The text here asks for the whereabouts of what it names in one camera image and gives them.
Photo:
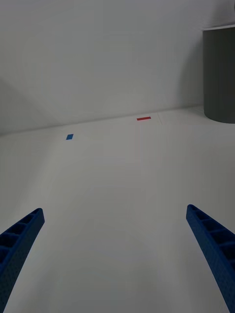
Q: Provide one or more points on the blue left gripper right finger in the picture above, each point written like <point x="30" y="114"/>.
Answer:
<point x="215" y="244"/>

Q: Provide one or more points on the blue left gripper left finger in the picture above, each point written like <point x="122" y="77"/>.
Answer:
<point x="17" y="247"/>

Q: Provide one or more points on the grey plastic waste bin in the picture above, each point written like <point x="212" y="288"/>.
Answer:
<point x="220" y="78"/>

